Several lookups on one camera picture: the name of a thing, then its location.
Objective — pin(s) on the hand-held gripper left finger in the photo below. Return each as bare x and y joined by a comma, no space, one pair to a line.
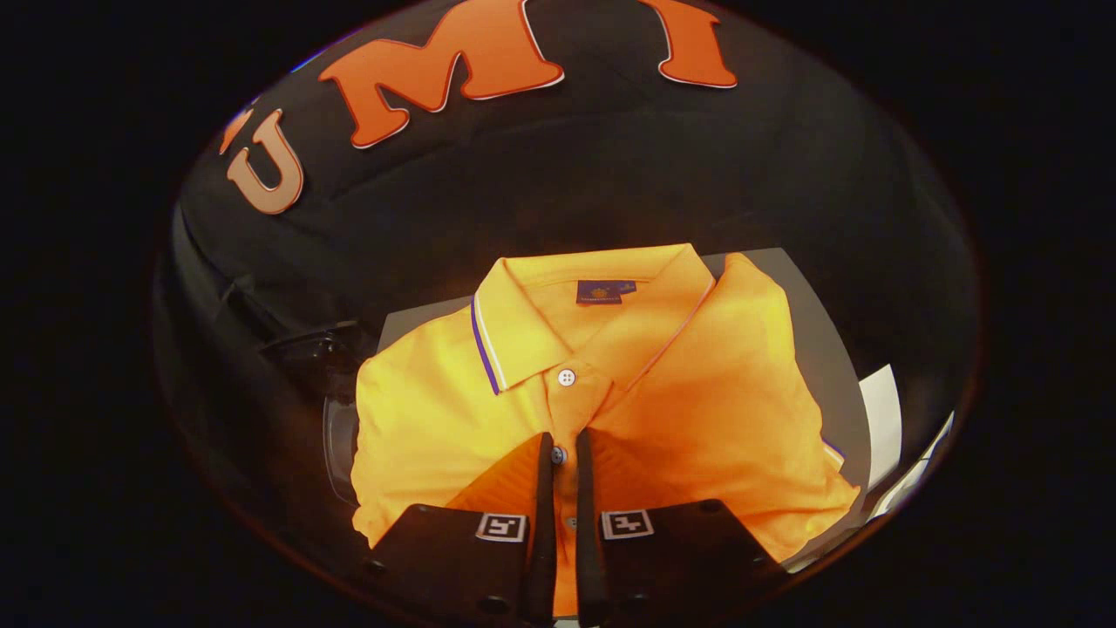
542,541

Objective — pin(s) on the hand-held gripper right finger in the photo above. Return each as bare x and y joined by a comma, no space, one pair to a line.
588,541

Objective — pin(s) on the white plastic strip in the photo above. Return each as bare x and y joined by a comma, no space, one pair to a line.
915,471

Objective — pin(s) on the yellow polo shirt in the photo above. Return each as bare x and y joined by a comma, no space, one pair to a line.
697,392

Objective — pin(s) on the white paper sheet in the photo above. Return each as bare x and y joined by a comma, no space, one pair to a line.
882,419

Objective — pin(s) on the black backdrop cloth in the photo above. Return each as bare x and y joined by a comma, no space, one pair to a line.
567,174

